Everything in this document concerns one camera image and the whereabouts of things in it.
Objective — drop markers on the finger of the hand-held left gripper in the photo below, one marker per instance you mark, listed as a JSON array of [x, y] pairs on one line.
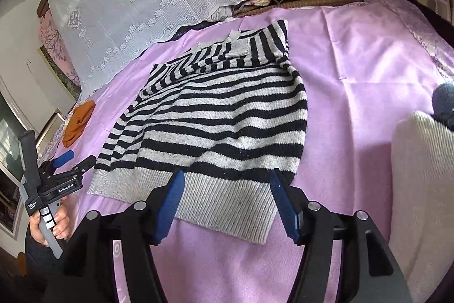
[[64, 159], [83, 164]]

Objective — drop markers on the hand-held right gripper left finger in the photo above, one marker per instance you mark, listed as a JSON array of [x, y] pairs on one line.
[[170, 207]]

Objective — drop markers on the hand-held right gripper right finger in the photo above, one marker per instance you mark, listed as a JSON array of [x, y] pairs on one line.
[[283, 207]]

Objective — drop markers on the black grey striped sweater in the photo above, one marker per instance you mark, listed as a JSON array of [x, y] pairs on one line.
[[212, 118]]

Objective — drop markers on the person's left forearm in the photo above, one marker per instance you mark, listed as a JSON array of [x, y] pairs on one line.
[[39, 264]]

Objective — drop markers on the person's left hand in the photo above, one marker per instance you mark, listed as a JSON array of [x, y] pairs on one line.
[[62, 217]]

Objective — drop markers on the framed picture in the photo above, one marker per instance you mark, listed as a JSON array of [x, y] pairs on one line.
[[7, 189]]

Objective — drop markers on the orange cloth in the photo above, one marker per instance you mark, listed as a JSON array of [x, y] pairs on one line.
[[78, 122]]

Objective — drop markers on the pink floral fabric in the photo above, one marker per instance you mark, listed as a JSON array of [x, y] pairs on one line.
[[53, 40]]

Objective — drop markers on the cream knit garment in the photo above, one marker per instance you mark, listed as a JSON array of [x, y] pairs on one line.
[[425, 182]]

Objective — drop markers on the purple bed sheet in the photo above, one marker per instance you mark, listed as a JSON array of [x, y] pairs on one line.
[[354, 58]]

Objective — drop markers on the navy garment with striped cuff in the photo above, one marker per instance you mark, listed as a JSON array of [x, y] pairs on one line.
[[445, 100]]

